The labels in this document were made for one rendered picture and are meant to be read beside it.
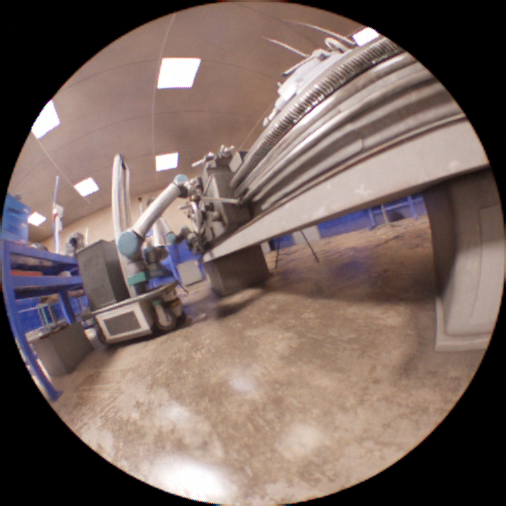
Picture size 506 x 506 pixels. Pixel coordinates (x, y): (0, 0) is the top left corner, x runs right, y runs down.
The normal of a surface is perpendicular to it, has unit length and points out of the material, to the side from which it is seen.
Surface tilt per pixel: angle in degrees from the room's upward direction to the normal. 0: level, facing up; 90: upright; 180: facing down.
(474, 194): 90
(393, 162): 90
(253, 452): 0
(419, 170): 90
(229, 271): 90
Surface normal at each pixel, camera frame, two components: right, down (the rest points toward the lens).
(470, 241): -0.83, 0.29
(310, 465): -0.32, -0.95
